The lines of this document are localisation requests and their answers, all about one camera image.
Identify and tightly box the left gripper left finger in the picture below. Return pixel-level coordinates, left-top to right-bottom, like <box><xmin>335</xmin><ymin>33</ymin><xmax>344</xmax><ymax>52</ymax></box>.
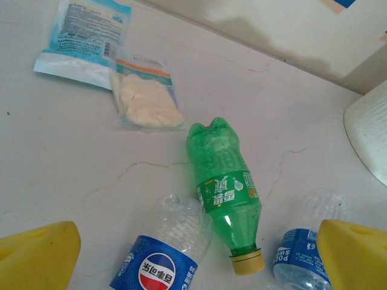
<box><xmin>0</xmin><ymin>221</ymin><xmax>82</xmax><ymax>290</ymax></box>

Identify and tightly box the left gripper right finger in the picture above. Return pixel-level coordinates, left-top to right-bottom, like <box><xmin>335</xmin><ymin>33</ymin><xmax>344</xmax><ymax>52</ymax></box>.
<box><xmin>316</xmin><ymin>219</ymin><xmax>387</xmax><ymax>290</ymax></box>

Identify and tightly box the clear Pepsi label bottle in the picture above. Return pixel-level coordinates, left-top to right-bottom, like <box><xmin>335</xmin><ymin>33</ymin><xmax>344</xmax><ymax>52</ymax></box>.
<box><xmin>108</xmin><ymin>193</ymin><xmax>214</xmax><ymax>290</ymax></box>

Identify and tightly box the white ribbed plastic bin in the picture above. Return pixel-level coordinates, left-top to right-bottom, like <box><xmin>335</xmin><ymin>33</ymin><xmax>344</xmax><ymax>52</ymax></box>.
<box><xmin>343</xmin><ymin>80</ymin><xmax>387</xmax><ymax>190</ymax></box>

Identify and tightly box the clear Pocari Sweat bottle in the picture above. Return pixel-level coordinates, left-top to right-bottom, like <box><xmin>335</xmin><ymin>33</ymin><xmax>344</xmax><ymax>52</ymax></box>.
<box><xmin>272</xmin><ymin>189</ymin><xmax>353</xmax><ymax>290</ymax></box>

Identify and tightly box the green soda bottle yellow cap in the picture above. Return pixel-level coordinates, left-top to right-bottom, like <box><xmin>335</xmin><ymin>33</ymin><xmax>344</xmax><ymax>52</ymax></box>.
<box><xmin>186</xmin><ymin>117</ymin><xmax>266</xmax><ymax>276</ymax></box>

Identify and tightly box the clear packet of cream pads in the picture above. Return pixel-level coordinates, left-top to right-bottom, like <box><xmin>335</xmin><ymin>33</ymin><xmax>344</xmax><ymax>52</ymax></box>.
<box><xmin>110</xmin><ymin>48</ymin><xmax>186</xmax><ymax>131</ymax></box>

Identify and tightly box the blue white sachet packet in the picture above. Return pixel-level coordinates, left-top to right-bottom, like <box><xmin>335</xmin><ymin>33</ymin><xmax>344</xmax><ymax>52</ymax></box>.
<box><xmin>33</xmin><ymin>0</ymin><xmax>133</xmax><ymax>91</ymax></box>

